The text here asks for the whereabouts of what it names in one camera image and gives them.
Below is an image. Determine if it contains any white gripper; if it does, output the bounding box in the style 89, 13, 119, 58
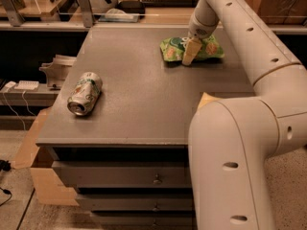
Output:
182, 0, 220, 66

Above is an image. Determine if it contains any green rice chip bag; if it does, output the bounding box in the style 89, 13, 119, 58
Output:
160, 35, 224, 62

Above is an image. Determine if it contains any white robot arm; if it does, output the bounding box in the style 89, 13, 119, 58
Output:
184, 0, 307, 230

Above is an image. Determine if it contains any yellow sponge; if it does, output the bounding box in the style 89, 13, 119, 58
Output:
198, 93, 218, 108

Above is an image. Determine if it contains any black device on shelf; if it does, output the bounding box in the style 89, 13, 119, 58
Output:
116, 0, 145, 16

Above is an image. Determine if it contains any plastic wrapped pack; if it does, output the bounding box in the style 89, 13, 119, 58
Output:
99, 9, 139, 23

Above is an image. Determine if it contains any brown cardboard box background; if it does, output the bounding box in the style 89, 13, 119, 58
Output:
246, 0, 307, 25

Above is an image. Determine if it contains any crushed soda can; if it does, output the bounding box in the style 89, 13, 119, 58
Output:
67, 72, 103, 116

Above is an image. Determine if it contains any grey drawer cabinet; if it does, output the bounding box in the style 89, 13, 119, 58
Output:
37, 26, 253, 230

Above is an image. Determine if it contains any white power strip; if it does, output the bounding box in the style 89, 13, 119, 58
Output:
14, 80, 39, 90

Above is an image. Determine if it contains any cardboard box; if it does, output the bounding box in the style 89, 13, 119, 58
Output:
12, 107, 78, 206

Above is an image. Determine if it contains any grey metal bracket part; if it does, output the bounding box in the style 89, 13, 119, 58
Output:
39, 55, 76, 89

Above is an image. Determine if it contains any black cable on floor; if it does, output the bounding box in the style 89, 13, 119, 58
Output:
0, 159, 13, 208

